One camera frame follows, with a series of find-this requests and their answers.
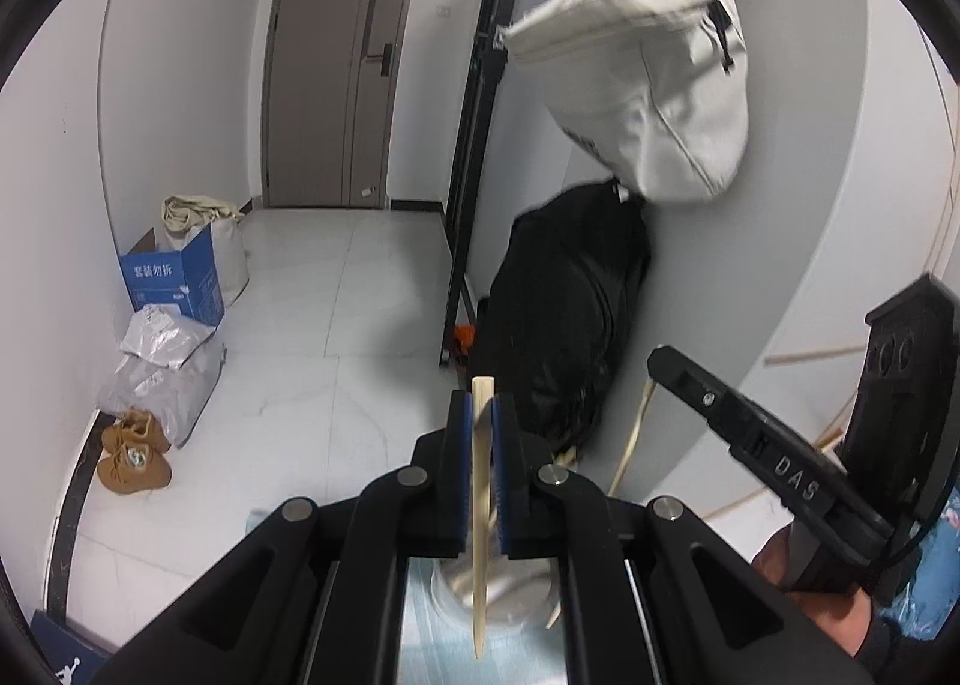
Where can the white woven sack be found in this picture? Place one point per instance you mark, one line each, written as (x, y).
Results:
(229, 257)

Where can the blue cardboard box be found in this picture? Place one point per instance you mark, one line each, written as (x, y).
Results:
(172, 280)

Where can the grey plastic mailer bag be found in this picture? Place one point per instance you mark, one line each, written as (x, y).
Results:
(172, 392)

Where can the brown suede shoe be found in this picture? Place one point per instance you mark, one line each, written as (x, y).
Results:
(135, 471)
(139, 430)

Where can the grey-brown door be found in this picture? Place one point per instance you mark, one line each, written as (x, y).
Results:
(315, 92)

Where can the blue printed cloth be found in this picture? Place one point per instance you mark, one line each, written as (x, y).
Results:
(930, 580)

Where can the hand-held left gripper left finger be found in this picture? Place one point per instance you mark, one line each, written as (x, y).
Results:
(459, 490)

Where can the black jacket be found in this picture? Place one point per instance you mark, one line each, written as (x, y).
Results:
(570, 295)

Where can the orange object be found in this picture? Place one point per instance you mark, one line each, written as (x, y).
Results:
(465, 340)

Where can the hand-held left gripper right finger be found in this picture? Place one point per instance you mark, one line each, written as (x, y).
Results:
(504, 490)

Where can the person's right hand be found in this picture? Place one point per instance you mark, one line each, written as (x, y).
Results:
(832, 621)

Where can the silver plastic mailer bag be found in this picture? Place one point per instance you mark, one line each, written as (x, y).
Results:
(165, 340)

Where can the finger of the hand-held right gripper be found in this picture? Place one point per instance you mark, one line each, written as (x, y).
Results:
(697, 392)

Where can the wooden chopstick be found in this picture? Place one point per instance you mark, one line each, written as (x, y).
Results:
(480, 595)
(634, 430)
(553, 610)
(564, 458)

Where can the dark blue shoe box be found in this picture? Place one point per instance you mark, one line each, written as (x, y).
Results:
(64, 647)

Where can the beige cloth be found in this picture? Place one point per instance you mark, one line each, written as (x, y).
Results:
(195, 212)

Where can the white divided utensil holder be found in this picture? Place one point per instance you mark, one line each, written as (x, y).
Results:
(517, 602)

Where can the white canvas bag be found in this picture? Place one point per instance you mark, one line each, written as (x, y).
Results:
(660, 100)

